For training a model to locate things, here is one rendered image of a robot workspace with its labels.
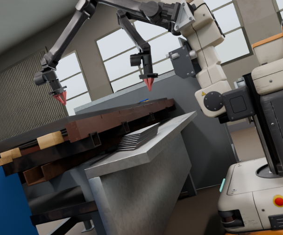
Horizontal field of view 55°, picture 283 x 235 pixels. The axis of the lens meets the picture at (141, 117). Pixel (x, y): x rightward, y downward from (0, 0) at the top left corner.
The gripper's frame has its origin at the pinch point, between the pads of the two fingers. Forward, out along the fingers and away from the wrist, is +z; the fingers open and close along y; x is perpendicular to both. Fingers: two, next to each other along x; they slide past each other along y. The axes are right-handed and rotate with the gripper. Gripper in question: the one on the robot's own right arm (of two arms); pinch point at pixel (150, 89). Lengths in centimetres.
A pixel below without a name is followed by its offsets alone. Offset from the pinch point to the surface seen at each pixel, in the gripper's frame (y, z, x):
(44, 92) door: -353, -20, 363
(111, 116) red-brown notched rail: -1, 9, -54
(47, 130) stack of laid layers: -13, 11, -79
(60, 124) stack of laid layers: -8, 9, -79
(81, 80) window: -253, -36, 356
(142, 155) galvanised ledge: 21, 18, -85
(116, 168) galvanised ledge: 13, 22, -85
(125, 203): 11, 36, -75
